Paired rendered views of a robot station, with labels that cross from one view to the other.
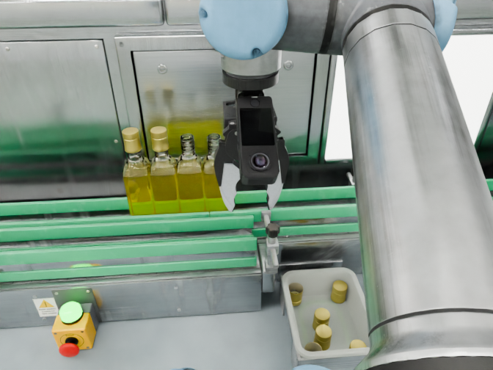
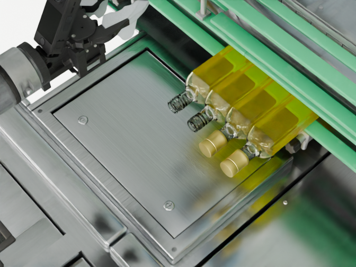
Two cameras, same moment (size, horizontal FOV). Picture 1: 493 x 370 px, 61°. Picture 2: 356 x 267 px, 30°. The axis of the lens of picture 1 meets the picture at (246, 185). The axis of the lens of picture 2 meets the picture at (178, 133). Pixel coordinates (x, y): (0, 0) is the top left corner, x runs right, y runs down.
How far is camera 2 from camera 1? 65 cm
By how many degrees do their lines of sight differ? 23
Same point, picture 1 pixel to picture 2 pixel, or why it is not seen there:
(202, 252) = (264, 17)
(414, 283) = not seen: outside the picture
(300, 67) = (77, 111)
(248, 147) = (60, 10)
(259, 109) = (42, 34)
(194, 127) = not seen: hidden behind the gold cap
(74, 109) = (284, 257)
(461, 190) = not seen: outside the picture
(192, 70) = (150, 183)
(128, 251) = (320, 68)
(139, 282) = (345, 36)
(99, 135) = (292, 220)
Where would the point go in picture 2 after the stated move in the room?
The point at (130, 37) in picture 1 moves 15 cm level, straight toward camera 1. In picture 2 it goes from (161, 246) to (149, 200)
